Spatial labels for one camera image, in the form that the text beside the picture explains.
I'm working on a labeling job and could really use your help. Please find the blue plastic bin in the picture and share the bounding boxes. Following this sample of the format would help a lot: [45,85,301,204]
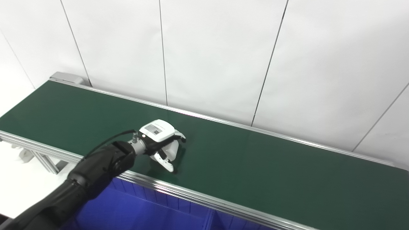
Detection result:
[207,211,272,230]
[59,177,214,230]

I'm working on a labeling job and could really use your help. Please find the grey conveyor end housing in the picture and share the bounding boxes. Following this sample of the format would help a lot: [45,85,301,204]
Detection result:
[49,72,85,86]

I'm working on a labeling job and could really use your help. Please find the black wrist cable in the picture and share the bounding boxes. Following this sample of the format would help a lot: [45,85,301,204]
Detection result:
[82,129,137,160]

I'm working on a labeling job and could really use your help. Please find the green conveyor belt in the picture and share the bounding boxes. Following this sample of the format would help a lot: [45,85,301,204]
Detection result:
[0,77,409,230]
[0,80,409,230]

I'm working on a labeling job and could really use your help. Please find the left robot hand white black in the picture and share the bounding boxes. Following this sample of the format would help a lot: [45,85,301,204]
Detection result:
[139,119,187,173]

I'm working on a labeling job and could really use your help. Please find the aluminium conveyor support leg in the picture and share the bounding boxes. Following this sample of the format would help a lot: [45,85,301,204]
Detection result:
[12,143,68,175]

